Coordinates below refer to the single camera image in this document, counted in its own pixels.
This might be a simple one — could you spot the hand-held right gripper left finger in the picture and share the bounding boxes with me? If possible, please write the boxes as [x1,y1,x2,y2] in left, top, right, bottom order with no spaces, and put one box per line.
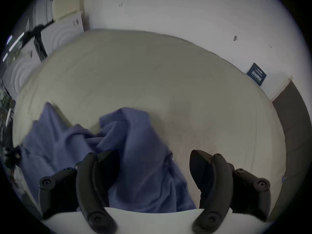
[39,150,120,234]

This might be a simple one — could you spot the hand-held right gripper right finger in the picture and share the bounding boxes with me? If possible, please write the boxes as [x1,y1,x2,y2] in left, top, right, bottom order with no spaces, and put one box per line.
[189,150,271,234]

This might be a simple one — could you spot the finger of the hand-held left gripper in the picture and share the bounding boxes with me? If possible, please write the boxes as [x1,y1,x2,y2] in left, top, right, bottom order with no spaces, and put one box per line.
[4,146,22,168]

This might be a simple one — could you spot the blue shirt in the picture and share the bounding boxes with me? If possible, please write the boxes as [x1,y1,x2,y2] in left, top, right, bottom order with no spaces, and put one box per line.
[15,102,197,214]

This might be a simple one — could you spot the white washing machine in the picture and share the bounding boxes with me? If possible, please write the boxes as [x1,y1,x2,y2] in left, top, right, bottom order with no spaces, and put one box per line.
[2,37,42,99]
[40,11,84,54]

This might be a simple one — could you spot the black tripod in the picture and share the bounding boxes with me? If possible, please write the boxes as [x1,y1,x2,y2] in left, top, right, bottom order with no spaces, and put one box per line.
[21,20,54,61]

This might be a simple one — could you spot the bed with beige sheet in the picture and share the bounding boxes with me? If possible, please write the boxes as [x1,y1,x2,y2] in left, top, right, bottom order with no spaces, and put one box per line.
[12,29,286,213]

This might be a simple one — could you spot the dark blue card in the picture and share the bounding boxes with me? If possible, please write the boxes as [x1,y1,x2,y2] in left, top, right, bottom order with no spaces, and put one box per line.
[246,62,267,86]

